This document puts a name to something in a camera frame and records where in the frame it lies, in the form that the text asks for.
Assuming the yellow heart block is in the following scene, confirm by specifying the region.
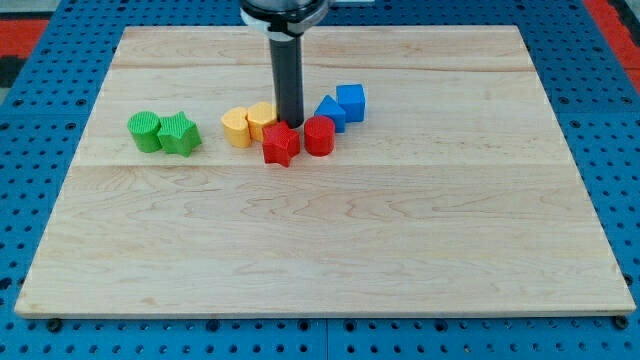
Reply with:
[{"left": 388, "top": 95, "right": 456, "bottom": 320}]
[{"left": 221, "top": 107, "right": 252, "bottom": 148}]

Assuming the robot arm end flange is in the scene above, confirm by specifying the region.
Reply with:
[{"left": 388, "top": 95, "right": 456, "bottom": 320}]
[{"left": 239, "top": 0, "right": 331, "bottom": 42}]

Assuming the red cylinder block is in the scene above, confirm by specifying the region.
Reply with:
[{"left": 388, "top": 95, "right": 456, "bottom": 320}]
[{"left": 304, "top": 115, "right": 335, "bottom": 157}]

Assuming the red star block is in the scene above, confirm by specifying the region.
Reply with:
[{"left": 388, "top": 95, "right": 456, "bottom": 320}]
[{"left": 262, "top": 121, "right": 301, "bottom": 167}]

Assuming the blue triangle block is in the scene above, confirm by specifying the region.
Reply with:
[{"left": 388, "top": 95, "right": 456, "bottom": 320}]
[{"left": 314, "top": 95, "right": 346, "bottom": 133}]

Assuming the blue cube block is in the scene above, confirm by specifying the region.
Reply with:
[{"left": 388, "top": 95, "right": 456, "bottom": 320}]
[{"left": 336, "top": 84, "right": 366, "bottom": 123}]

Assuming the yellow pentagon block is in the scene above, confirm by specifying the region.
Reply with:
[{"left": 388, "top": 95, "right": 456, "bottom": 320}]
[{"left": 247, "top": 102, "right": 278, "bottom": 142}]

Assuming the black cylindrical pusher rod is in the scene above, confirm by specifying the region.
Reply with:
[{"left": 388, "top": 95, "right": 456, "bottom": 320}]
[{"left": 269, "top": 37, "right": 304, "bottom": 129}]

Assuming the wooden board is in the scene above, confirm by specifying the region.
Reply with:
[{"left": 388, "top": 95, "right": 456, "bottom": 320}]
[{"left": 15, "top": 26, "right": 636, "bottom": 319}]

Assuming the green star block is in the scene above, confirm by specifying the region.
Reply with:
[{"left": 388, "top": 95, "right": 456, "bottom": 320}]
[{"left": 157, "top": 111, "right": 202, "bottom": 157}]

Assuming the green cylinder block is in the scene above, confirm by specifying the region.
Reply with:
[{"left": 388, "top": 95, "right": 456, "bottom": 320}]
[{"left": 127, "top": 111, "right": 161, "bottom": 153}]

